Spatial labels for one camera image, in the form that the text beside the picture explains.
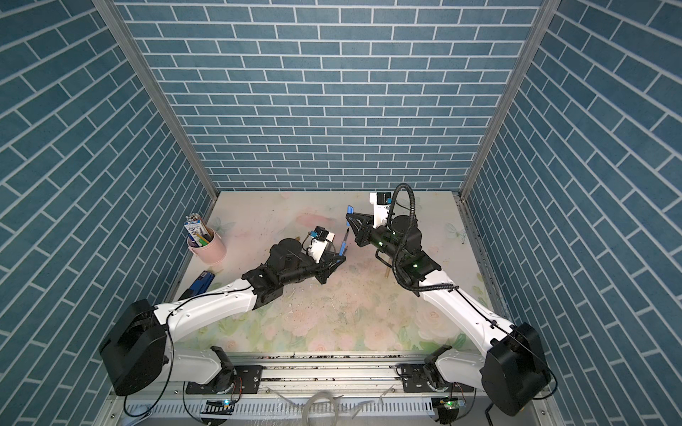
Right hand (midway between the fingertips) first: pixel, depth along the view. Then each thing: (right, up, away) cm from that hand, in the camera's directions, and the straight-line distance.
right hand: (351, 217), depth 72 cm
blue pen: (-2, -7, +2) cm, 8 cm away
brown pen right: (+13, -20, +25) cm, 34 cm away
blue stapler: (-52, -24, +18) cm, 60 cm away
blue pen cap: (0, +2, 0) cm, 2 cm away
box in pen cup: (-52, -5, +16) cm, 55 cm away
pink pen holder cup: (-50, -13, +22) cm, 56 cm away
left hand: (0, -13, +4) cm, 13 cm away
